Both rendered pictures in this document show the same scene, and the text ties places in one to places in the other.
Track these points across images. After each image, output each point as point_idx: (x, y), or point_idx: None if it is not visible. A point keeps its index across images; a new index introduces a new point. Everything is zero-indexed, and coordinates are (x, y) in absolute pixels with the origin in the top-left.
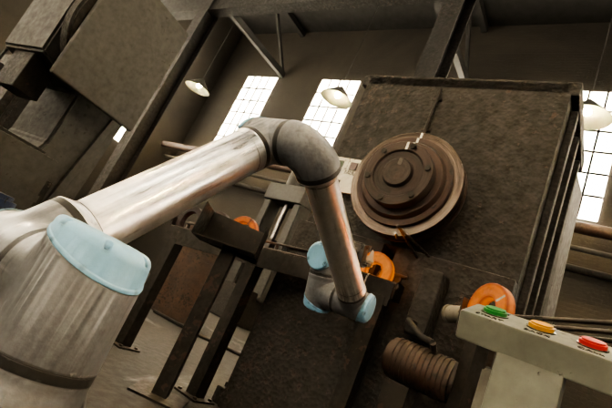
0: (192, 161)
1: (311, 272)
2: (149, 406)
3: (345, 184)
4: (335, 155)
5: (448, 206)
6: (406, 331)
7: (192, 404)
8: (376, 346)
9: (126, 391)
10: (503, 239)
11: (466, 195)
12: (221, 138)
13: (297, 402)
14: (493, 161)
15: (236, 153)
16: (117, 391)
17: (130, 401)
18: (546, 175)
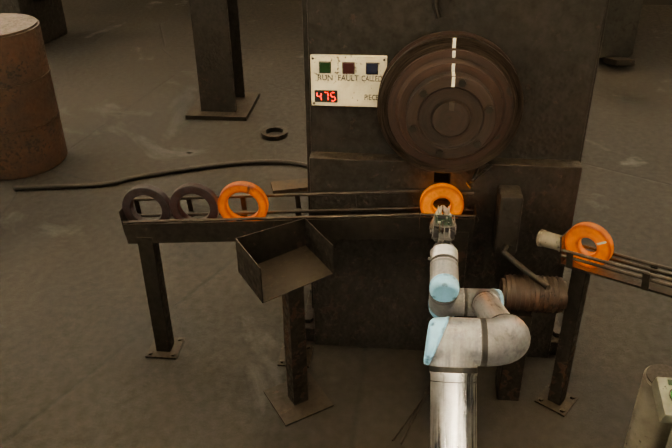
0: None
1: (438, 301)
2: (320, 426)
3: (347, 95)
4: (528, 331)
5: (512, 129)
6: (499, 253)
7: (313, 373)
8: None
9: (289, 429)
10: (560, 120)
11: None
12: (454, 406)
13: (398, 316)
14: (535, 28)
15: (474, 410)
16: (290, 439)
17: (310, 439)
18: (599, 37)
